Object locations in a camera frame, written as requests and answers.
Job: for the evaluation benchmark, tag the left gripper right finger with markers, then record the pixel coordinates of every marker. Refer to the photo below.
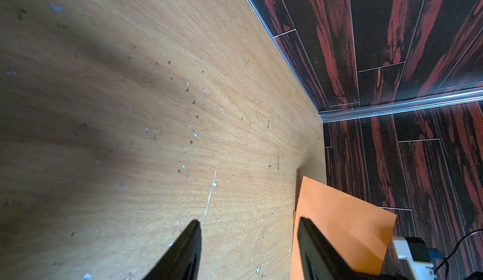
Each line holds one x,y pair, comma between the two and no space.
319,259

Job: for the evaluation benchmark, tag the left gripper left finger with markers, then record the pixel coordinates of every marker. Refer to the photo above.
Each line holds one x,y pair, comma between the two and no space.
182,259

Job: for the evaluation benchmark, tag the orange paper sheet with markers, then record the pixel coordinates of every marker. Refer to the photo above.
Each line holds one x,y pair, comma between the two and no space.
359,231

